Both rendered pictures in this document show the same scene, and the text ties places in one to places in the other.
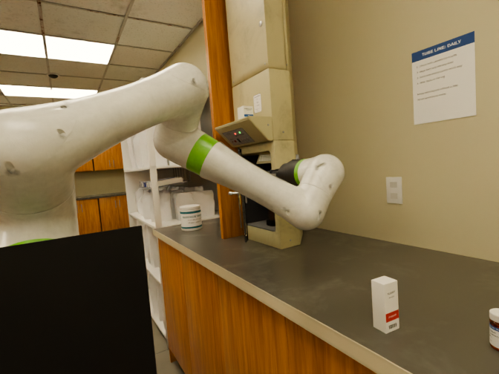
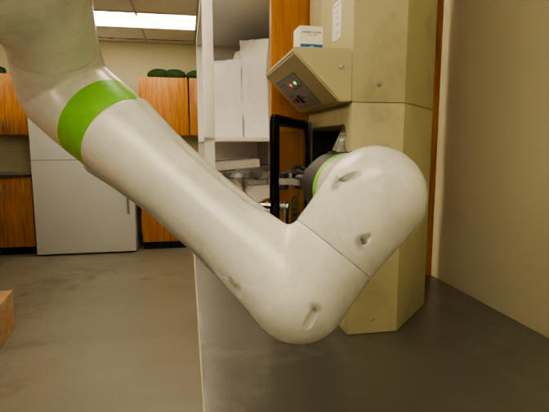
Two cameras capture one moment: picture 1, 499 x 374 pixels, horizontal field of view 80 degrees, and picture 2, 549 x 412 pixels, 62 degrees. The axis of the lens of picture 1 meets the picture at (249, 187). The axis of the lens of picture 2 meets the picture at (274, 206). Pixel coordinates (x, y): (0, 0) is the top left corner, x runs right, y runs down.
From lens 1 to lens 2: 0.48 m
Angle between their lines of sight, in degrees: 21
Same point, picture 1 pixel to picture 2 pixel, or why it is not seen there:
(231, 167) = (131, 161)
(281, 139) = (371, 101)
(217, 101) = (283, 20)
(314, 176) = (323, 205)
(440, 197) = not seen: outside the picture
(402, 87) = not seen: outside the picture
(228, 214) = not seen: hidden behind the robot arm
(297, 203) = (257, 274)
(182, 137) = (45, 86)
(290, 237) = (372, 312)
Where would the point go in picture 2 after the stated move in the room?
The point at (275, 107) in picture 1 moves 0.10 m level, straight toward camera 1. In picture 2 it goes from (365, 29) to (349, 15)
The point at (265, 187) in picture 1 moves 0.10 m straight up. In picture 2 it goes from (194, 219) to (193, 125)
